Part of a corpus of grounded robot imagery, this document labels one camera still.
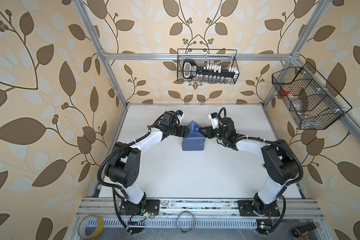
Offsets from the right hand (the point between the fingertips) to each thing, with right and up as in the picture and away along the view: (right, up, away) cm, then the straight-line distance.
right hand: (202, 129), depth 92 cm
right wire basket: (+53, +14, -19) cm, 58 cm away
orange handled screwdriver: (+42, -44, -25) cm, 66 cm away
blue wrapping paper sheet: (-5, -6, -3) cm, 8 cm away
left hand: (-10, +1, -2) cm, 10 cm away
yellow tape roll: (-51, -44, -23) cm, 71 cm away
